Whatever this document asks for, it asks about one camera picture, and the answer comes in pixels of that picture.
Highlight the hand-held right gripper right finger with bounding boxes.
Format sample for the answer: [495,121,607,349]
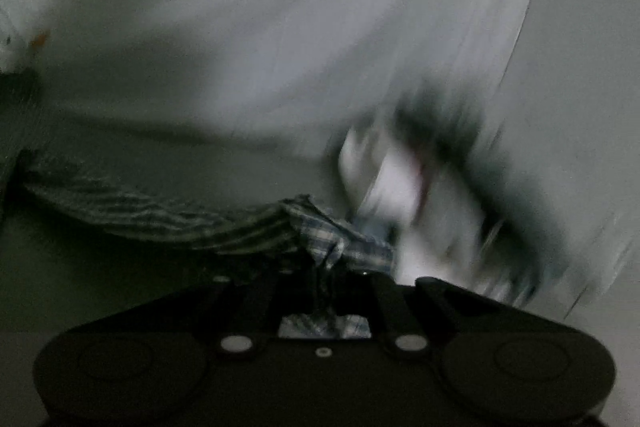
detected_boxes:
[330,272,501,355]

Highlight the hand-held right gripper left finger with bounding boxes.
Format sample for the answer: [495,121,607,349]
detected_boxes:
[150,268,323,358]

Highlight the blue checked shirt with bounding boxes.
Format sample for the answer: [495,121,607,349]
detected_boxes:
[17,149,396,340]

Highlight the white garment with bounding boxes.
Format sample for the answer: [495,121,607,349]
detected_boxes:
[340,127,496,288]

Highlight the grey folded garment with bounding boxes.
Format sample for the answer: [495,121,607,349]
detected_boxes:
[395,92,551,303]

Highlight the carrot print sheet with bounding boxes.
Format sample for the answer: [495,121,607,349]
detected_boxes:
[0,0,551,158]

